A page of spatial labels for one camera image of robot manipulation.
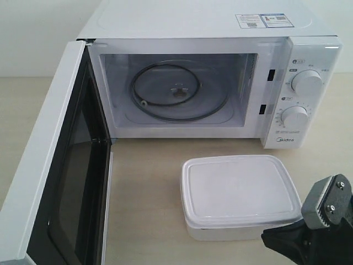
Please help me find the white microwave door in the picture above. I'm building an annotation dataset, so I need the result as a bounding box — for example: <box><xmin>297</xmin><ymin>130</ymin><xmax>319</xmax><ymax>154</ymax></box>
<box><xmin>1</xmin><ymin>40</ymin><xmax>113</xmax><ymax>264</ymax></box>

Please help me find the white plastic lidded container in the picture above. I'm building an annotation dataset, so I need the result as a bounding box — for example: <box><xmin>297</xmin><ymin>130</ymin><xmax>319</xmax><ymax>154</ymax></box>
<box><xmin>180</xmin><ymin>155</ymin><xmax>302</xmax><ymax>241</ymax></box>

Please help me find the white microwave oven body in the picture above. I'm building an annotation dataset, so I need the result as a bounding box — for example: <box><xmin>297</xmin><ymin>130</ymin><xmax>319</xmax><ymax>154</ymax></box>
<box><xmin>77</xmin><ymin>1</ymin><xmax>343</xmax><ymax>149</ymax></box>

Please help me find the lower white timer knob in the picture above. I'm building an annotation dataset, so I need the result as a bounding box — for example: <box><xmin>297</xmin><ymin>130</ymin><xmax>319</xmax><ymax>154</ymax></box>
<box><xmin>281</xmin><ymin>106</ymin><xmax>309</xmax><ymax>129</ymax></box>

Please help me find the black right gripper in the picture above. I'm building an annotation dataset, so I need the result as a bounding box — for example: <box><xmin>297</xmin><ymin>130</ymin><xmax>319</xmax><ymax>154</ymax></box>
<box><xmin>261</xmin><ymin>218</ymin><xmax>352</xmax><ymax>264</ymax></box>

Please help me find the upper white control knob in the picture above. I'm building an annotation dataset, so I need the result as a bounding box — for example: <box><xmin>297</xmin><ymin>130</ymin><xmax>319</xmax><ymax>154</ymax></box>
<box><xmin>291</xmin><ymin>70</ymin><xmax>323</xmax><ymax>96</ymax></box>

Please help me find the glass turntable plate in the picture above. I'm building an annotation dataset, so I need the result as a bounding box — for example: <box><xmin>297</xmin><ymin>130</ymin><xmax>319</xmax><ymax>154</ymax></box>
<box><xmin>126</xmin><ymin>54</ymin><xmax>229</xmax><ymax>123</ymax></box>

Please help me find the warning label sticker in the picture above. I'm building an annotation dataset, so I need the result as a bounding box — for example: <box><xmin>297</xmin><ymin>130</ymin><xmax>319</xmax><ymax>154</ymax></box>
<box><xmin>236</xmin><ymin>13</ymin><xmax>294</xmax><ymax>29</ymax></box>

